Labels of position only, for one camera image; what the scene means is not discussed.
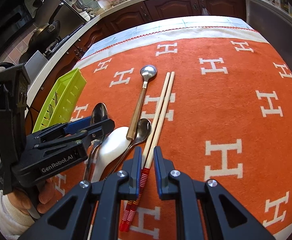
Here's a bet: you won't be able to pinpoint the person's left hand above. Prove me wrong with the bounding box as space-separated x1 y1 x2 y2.
3 177 59 220

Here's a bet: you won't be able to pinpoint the steel stove splash panel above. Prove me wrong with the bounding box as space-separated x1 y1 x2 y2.
45 0 86 39

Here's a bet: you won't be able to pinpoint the person's left forearm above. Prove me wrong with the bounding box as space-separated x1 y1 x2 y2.
0 195 39 239

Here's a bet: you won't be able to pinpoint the black wok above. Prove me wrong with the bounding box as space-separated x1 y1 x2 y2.
27 2 64 55

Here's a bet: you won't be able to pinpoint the metal chopstick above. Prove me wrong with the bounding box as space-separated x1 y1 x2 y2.
48 91 60 120

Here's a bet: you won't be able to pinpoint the pale chopstick red striped end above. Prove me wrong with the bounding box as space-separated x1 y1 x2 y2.
125 71 175 232
118 72 171 232

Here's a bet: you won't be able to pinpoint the beige rag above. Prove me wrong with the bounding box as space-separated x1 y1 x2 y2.
82 7 96 20

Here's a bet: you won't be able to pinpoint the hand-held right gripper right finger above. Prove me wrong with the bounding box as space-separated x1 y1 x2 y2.
153 146 276 240

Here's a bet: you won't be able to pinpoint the wooden-handled metal spoon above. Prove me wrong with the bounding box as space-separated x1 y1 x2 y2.
126 65 158 140

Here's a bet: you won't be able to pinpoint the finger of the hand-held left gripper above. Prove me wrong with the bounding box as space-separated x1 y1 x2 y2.
33 119 116 153
32 116 93 142

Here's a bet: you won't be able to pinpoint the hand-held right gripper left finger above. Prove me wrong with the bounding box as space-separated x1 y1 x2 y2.
18 146 143 240

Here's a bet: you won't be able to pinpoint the white ceramic spoon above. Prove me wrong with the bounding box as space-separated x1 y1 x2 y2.
91 127 132 183

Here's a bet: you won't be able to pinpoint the orange letter-print blanket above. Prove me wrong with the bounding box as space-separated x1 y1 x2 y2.
53 15 292 240

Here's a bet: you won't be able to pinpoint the green plastic utensil tray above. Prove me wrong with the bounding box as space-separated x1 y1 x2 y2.
32 68 88 134

